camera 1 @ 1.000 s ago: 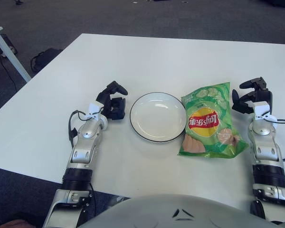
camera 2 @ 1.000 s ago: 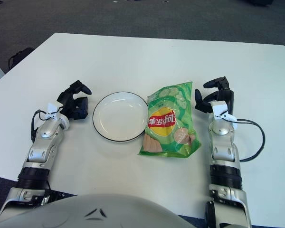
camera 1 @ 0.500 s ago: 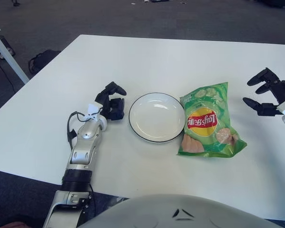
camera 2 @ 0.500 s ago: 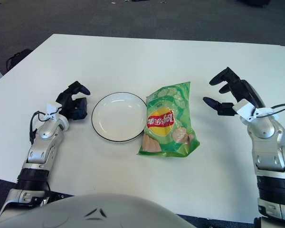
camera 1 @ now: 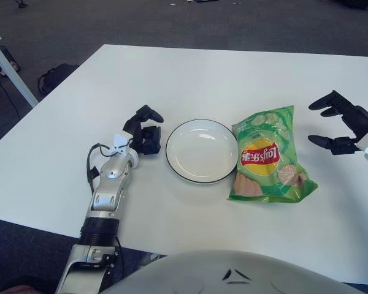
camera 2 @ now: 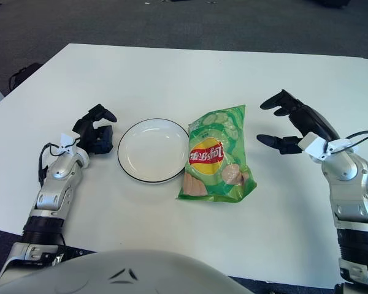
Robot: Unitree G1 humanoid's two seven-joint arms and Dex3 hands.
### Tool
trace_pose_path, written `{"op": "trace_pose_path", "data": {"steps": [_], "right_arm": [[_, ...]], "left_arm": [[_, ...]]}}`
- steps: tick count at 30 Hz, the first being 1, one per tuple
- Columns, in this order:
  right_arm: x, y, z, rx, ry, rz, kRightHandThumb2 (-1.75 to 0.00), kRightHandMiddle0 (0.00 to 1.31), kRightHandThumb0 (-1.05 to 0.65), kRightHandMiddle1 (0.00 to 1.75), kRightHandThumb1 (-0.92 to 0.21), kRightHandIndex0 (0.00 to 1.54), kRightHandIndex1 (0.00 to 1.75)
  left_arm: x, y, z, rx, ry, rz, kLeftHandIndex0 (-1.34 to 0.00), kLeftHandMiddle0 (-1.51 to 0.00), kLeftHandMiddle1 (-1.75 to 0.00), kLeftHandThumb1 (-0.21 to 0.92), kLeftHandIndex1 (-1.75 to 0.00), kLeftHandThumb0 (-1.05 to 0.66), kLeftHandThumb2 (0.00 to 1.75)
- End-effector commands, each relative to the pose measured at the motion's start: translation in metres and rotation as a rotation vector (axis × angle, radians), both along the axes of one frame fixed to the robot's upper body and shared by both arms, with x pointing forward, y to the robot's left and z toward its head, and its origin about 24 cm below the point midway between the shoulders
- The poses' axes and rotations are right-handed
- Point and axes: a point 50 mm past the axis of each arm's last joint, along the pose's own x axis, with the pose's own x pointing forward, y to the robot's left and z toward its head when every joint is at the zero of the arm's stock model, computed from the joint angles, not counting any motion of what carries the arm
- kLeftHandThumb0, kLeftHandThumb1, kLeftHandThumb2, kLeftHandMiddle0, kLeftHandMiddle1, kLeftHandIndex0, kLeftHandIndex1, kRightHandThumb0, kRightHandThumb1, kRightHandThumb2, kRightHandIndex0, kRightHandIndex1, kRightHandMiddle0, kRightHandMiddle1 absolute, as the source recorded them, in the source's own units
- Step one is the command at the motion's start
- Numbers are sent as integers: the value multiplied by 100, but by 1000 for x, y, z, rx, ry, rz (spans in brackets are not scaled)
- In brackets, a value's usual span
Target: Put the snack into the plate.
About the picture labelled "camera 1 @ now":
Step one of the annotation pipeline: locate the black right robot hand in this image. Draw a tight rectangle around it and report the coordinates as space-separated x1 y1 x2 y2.
308 90 368 156

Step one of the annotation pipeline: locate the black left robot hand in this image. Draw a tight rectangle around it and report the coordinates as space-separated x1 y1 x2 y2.
122 104 165 157

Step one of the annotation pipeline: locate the green Lay's chips bag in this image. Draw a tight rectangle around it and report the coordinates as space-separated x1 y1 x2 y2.
228 105 319 205

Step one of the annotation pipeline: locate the white plate with black rim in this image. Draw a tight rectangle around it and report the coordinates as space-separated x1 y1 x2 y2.
165 120 239 186

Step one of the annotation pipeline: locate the black backpack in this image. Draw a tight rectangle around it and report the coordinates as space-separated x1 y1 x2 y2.
38 63 80 95

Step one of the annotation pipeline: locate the dark bulky floor object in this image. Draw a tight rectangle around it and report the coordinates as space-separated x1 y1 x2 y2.
334 0 368 9

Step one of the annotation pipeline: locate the white side table leg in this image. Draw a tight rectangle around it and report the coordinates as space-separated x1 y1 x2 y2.
0 36 39 108

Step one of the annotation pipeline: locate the black box under side table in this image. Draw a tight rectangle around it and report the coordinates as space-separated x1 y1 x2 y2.
0 45 21 74

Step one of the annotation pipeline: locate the grey robot torso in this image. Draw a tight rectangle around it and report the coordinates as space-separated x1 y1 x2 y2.
102 249 366 294

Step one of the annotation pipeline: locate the reddish brown shoe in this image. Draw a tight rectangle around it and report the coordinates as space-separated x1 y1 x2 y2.
1 283 34 294

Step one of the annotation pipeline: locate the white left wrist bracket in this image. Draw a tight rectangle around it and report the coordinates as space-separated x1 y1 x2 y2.
111 131 132 154

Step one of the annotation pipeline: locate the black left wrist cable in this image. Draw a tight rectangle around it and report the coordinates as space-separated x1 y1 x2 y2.
86 142 132 184

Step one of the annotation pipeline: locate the black floor cable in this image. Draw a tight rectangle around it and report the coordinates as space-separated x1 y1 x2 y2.
0 72 21 119

